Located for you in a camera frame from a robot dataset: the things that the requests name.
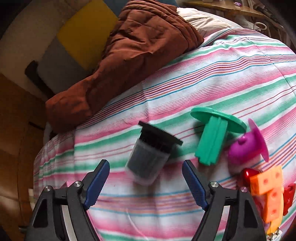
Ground black filter with clear cup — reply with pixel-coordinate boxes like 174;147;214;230
125;121;183;186

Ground orange holed block toy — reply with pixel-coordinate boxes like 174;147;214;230
250;165;284;235

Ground brown quilted blanket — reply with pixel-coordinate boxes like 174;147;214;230
46;1;204;133

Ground magenta plastic disc toy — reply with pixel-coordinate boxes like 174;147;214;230
228;118;269;165

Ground green plastic disc toy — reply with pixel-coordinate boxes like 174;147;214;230
190;108;247;166

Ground white green power plug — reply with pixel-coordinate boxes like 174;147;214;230
266;227;282;241

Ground beige pillow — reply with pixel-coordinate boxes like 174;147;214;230
177;8;242;38

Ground striped bed cover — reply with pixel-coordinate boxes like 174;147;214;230
34;28;295;240

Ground red plastic clip piece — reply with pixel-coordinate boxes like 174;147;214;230
283;183;295;216

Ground wooden desk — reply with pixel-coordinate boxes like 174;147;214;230
183;1;266;19

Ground red shiny round toy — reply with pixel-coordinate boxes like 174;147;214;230
237;168;261;188

